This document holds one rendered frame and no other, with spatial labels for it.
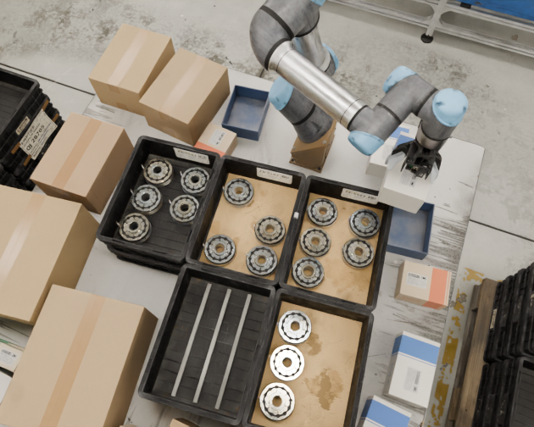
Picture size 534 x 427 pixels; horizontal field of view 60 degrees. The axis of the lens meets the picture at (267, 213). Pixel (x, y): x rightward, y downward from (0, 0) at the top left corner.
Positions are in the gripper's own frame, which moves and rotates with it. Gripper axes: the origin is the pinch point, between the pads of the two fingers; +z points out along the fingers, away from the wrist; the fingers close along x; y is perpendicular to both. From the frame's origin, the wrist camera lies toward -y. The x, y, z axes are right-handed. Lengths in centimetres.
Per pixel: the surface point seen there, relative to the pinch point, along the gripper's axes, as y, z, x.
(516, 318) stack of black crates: 8, 70, 67
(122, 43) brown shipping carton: -31, 25, -119
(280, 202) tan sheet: 11.3, 27.8, -35.4
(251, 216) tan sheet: 20, 28, -43
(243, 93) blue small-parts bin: -34, 38, -69
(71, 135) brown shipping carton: 15, 25, -116
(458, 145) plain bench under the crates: -44, 41, 21
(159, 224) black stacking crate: 34, 28, -71
